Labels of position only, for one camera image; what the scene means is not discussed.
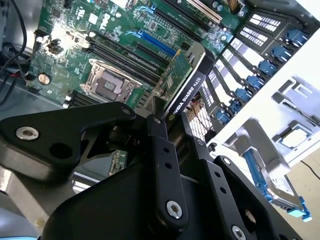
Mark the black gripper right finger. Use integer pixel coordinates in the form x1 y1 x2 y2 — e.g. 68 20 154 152
181 112 305 240

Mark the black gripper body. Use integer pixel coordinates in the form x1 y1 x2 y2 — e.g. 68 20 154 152
41 159 226 240

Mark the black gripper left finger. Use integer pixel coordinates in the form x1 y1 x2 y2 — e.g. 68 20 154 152
0 96 190 231

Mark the Nvidia Quadro graphics card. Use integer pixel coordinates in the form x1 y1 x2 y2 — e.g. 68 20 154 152
152 42 216 126

